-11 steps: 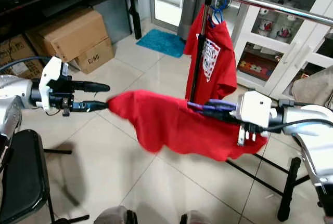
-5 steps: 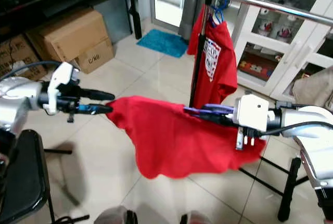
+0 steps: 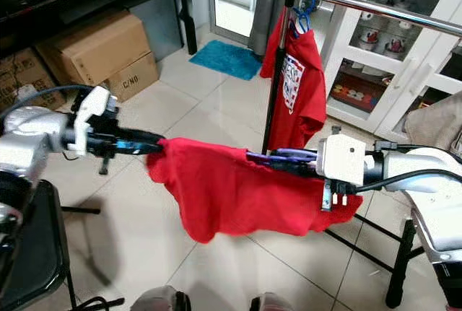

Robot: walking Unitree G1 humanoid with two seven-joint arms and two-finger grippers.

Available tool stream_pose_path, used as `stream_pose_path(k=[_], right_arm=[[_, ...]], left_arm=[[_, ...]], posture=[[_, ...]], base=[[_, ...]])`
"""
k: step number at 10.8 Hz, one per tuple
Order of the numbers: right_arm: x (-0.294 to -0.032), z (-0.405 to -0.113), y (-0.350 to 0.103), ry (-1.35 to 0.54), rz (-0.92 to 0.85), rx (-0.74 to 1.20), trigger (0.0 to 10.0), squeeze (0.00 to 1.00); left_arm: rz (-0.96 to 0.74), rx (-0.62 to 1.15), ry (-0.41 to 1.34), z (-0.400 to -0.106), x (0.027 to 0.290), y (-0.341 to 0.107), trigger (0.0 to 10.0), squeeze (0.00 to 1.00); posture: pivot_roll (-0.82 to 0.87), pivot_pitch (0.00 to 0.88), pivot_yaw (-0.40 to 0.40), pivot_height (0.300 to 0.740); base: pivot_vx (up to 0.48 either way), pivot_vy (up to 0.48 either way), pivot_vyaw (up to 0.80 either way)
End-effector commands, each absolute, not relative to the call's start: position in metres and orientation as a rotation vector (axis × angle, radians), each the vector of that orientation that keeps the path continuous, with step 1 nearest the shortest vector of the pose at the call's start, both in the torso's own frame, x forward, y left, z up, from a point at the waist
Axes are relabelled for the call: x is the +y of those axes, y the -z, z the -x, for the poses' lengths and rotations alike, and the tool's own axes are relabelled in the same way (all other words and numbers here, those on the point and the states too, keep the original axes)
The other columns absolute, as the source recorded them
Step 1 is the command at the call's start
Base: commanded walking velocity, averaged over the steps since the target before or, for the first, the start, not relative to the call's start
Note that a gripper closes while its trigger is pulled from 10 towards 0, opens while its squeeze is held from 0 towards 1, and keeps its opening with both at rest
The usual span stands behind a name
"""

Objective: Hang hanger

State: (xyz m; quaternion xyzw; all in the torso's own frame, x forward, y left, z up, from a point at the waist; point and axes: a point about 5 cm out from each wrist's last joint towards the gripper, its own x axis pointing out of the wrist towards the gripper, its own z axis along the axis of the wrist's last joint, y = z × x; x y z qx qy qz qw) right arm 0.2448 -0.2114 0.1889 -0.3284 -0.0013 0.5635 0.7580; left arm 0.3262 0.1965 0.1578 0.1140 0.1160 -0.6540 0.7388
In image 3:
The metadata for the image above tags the purple plastic hanger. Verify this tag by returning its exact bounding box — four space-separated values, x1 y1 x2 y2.
245 147 322 166

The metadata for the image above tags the plain red t-shirt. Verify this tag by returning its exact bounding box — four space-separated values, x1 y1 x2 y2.
147 138 363 245

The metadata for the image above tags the cardboard box with lettering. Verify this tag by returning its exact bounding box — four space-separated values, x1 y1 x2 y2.
101 51 160 101

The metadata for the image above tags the red printed t-shirt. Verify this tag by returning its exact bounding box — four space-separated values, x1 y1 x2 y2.
260 6 327 152

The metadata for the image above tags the labelled brown cardboard box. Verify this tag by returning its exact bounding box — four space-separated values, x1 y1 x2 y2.
0 48 58 110

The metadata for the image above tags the teal floor mat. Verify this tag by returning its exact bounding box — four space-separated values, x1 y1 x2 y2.
190 39 261 81

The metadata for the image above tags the grey metal cabinet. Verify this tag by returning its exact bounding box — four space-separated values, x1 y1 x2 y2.
126 0 185 63

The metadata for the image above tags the grey right robot foot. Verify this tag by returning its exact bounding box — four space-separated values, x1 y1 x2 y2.
249 293 289 311

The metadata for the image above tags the grey robot foot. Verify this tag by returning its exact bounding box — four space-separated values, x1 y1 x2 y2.
249 293 289 311
130 286 188 311

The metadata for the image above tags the black folding chair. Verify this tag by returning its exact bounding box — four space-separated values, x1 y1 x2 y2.
0 179 127 311

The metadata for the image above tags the grey left robot foot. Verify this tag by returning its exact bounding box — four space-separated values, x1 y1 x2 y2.
130 286 188 311

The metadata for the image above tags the white glass door cabinet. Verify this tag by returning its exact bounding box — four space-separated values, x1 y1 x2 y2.
321 0 462 142

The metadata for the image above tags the grey curtain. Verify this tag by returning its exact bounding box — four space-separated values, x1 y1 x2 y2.
249 0 293 56

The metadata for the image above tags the black chrome clothes rack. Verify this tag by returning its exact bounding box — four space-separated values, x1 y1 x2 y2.
262 0 462 308

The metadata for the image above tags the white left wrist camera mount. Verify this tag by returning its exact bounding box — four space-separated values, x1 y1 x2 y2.
74 85 116 157

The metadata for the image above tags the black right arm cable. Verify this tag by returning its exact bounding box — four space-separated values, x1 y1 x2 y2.
339 169 462 196

